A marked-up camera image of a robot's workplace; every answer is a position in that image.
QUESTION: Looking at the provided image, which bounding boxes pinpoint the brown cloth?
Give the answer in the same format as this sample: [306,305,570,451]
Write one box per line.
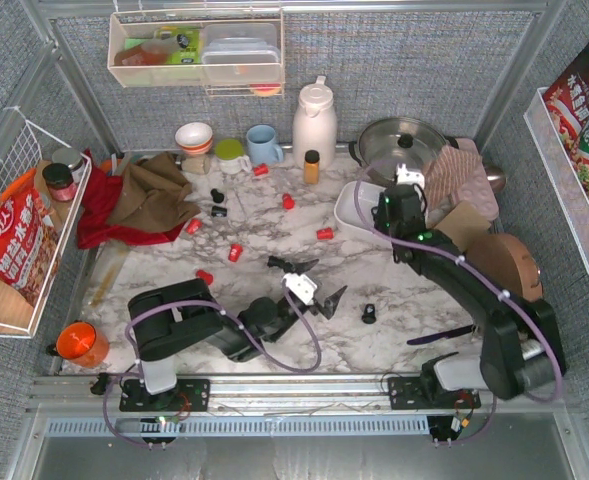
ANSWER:
[107,152,201,233]

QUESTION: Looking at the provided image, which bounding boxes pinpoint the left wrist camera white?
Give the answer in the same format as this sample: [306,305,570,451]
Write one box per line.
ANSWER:
[283,273,318,306]

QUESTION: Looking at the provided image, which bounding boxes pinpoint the white thermos jug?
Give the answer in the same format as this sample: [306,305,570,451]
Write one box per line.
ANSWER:
[292,75,338,171]

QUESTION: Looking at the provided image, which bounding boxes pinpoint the red capsule pair left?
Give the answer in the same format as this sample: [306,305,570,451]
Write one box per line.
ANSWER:
[195,269,214,285]

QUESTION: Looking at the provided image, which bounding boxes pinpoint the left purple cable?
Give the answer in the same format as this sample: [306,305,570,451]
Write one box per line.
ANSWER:
[102,287,323,446]

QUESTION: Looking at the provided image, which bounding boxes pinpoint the red capsule by cloth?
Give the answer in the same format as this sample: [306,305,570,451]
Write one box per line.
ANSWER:
[185,218,203,235]

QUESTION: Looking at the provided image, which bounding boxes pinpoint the orange spice bottle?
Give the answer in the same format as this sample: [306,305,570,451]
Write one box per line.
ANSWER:
[303,150,320,184]

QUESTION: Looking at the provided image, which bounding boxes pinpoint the clear wall shelf bin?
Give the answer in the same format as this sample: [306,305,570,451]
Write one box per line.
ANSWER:
[107,8,285,96]

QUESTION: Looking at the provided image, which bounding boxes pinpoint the tan cardboard sheet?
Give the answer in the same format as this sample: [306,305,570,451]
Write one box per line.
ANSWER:
[435,201,491,252]

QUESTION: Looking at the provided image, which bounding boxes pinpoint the white striped bowl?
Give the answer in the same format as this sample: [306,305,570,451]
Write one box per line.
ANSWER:
[174,122,213,155]

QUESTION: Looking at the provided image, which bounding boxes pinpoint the white plastic storage basket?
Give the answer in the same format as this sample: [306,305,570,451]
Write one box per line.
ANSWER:
[334,181,391,249]

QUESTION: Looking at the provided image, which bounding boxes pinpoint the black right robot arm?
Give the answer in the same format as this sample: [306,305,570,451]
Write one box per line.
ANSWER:
[373,184,566,403]

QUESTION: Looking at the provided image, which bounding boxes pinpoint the black capsule upright top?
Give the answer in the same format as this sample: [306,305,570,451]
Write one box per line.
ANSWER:
[210,189,225,204]

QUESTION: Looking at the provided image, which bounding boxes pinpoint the green drink bottle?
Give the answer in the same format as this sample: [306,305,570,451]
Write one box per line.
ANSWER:
[153,26,203,65]

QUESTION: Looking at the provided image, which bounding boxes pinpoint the black capsule top lying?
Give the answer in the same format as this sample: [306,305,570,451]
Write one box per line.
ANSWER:
[211,205,228,218]

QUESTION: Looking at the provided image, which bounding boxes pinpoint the purple spatula handle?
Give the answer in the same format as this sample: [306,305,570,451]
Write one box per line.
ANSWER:
[407,325,475,346]

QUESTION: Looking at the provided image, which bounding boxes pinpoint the red cloth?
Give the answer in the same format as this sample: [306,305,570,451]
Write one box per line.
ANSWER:
[77,167,192,249]

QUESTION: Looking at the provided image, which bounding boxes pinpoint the clear plastic food container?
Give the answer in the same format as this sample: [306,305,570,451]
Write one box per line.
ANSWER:
[200,22,281,85]

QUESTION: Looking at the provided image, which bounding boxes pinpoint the pink silicone mould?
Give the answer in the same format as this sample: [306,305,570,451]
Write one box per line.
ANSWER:
[450,162,499,222]

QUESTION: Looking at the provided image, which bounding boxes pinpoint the round wooden board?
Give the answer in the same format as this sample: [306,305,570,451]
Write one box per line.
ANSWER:
[466,233,543,302]

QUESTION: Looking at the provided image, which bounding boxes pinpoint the steel pot with glass lid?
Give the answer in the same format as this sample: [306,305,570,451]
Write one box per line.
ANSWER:
[348,117,459,187]

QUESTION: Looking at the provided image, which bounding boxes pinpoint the pink striped towel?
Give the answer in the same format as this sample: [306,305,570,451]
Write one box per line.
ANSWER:
[422,145,482,209]

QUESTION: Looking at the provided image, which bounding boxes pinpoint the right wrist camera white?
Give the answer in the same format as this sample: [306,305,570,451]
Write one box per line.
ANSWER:
[395,163,425,188]

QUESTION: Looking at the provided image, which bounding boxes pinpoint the blue mug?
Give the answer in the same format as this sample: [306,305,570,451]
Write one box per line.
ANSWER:
[246,125,284,165]

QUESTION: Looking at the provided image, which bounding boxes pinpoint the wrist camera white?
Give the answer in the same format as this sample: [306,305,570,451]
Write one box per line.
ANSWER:
[395,163,425,188]
[283,273,318,306]

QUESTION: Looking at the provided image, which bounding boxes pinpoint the green lidded white cup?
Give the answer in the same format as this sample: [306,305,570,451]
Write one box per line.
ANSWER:
[214,138,252,175]

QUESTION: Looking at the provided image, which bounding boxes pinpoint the black capsule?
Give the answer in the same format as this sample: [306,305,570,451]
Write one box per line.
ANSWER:
[267,256,284,269]
[361,303,377,325]
[210,189,225,204]
[211,205,228,218]

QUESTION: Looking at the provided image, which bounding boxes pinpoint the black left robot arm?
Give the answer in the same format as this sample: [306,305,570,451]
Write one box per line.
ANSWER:
[119,256,347,413]

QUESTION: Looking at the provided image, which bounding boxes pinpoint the white wire basket right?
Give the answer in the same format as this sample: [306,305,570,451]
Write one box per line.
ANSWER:
[523,87,589,275]

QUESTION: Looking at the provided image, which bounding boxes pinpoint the orange ball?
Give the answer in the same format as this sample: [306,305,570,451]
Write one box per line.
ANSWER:
[54,322,109,368]

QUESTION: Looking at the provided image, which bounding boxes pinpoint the steel ladle bowl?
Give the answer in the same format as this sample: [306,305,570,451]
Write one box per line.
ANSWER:
[484,164,507,194]

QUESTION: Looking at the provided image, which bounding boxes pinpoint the small beige pepper jar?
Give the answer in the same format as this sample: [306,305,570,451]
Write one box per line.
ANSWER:
[181,155,211,175]

